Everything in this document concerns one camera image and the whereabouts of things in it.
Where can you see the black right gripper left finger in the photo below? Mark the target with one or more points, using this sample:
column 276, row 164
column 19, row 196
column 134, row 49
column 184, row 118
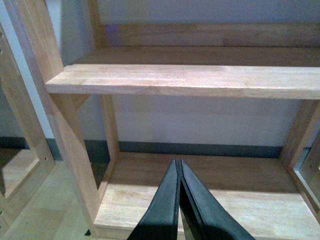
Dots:
column 160, row 221

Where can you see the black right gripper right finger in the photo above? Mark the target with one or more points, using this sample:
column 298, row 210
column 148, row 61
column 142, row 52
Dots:
column 205, row 216

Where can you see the wooden shelf unit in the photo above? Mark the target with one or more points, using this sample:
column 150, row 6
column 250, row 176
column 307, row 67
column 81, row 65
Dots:
column 265, row 196

